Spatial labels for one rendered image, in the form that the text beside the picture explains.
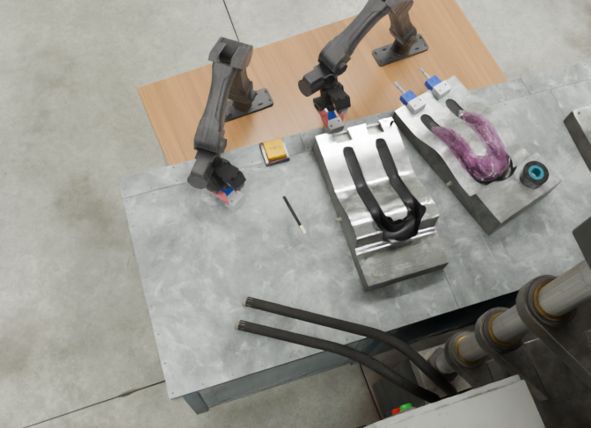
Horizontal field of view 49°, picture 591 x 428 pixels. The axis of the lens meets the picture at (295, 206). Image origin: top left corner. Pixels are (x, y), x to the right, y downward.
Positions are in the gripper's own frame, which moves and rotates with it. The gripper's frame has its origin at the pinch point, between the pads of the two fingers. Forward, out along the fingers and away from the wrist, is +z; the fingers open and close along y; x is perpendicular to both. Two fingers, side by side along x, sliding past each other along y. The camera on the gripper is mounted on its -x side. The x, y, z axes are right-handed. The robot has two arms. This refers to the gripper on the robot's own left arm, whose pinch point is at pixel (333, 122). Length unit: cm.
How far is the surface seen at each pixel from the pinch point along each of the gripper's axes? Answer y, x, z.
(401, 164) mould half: 12.3, -22.3, 8.0
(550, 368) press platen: 3, -104, 7
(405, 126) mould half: 21.5, -8.8, 4.6
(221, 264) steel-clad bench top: -50, -24, 19
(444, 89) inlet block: 38.3, -4.9, -1.5
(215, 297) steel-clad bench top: -55, -32, 23
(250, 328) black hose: -50, -45, 26
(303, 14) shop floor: 41, 132, 23
